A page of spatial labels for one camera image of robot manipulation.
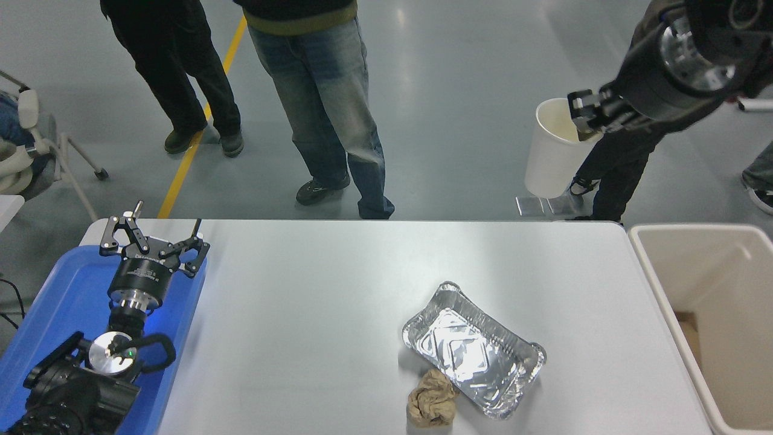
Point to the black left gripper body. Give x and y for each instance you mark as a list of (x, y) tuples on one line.
[(142, 275)]

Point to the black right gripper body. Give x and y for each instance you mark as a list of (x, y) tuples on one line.
[(646, 90)]

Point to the white paper cup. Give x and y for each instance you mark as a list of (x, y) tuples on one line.
[(549, 163)]

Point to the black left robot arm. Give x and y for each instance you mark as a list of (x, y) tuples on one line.
[(75, 393)]

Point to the person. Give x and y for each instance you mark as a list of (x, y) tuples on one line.
[(326, 90), (622, 169), (181, 66), (762, 169), (7, 121)]

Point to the blue plastic tray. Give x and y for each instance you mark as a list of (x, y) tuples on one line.
[(60, 296)]

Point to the square metal floor plate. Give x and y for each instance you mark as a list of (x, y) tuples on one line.
[(531, 206), (560, 205)]

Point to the white floor object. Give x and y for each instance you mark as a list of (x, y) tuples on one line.
[(758, 106)]

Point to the white side table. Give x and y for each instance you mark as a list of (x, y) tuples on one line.
[(9, 208)]

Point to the large pale plastic bin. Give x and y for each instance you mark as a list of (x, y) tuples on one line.
[(731, 302)]

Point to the silver foil tray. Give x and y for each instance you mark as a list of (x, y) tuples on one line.
[(465, 356)]

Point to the crumpled tan paper ball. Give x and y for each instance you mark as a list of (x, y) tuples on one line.
[(432, 399)]

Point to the grey frame wheeled chair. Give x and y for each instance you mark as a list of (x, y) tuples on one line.
[(28, 109)]

